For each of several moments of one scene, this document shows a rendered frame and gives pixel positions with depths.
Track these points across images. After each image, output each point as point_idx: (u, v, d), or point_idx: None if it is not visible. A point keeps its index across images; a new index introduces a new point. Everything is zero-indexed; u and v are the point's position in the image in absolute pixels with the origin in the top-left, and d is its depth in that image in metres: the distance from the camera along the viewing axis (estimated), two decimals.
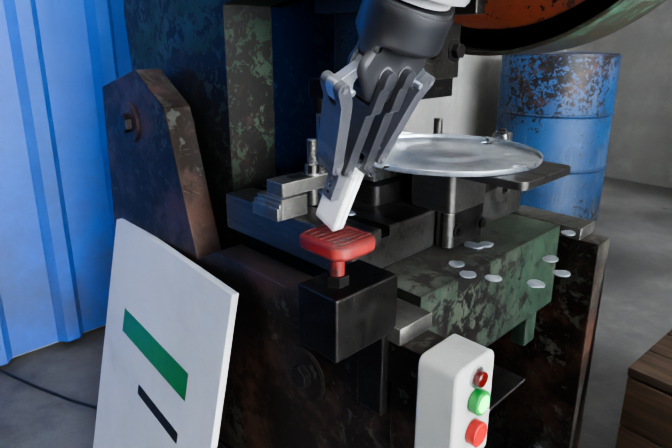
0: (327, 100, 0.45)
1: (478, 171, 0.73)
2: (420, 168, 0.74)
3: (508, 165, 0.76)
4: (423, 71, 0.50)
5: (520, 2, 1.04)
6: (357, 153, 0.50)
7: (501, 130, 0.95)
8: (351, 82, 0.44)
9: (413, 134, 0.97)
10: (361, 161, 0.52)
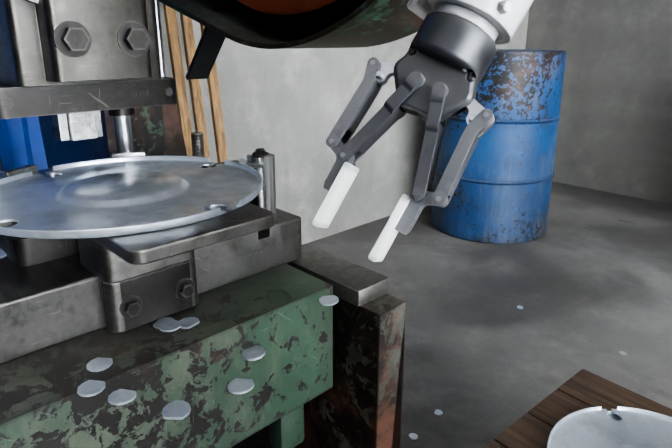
0: (367, 85, 0.55)
1: (144, 221, 0.47)
2: (52, 224, 0.47)
3: (201, 206, 0.52)
4: (481, 107, 0.50)
5: None
6: (359, 140, 0.53)
7: (256, 151, 0.68)
8: (386, 72, 0.53)
9: (109, 159, 0.69)
10: (417, 190, 0.51)
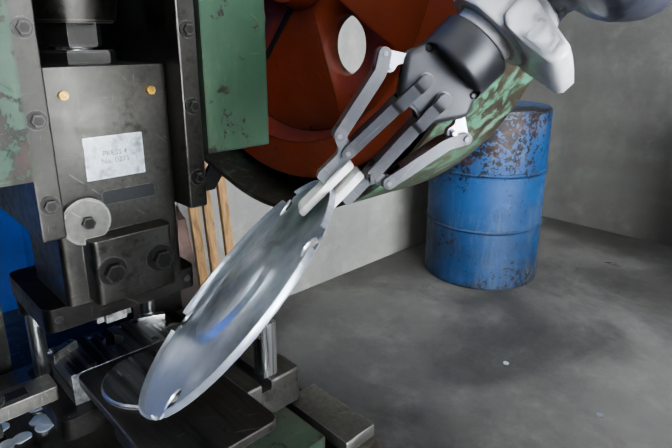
0: (447, 149, 0.53)
1: (263, 311, 0.45)
2: (203, 372, 0.46)
3: (298, 255, 0.48)
4: (393, 52, 0.51)
5: None
6: (380, 154, 0.55)
7: None
8: (453, 125, 0.54)
9: (216, 268, 0.69)
10: (351, 150, 0.54)
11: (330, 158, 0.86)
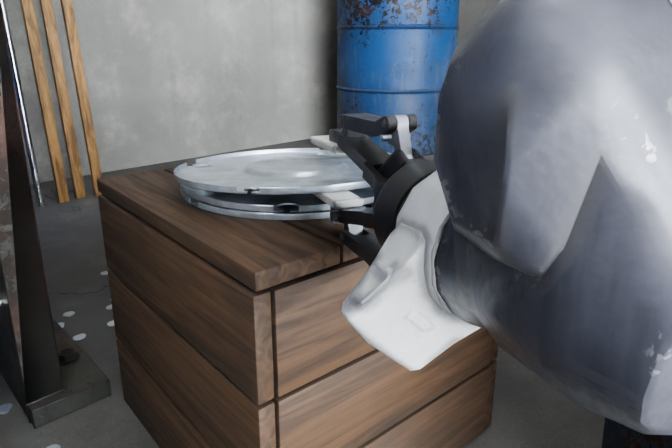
0: None
1: (210, 182, 0.59)
2: (202, 171, 0.66)
3: (256, 186, 0.56)
4: (408, 134, 0.40)
5: None
6: None
7: None
8: None
9: None
10: None
11: None
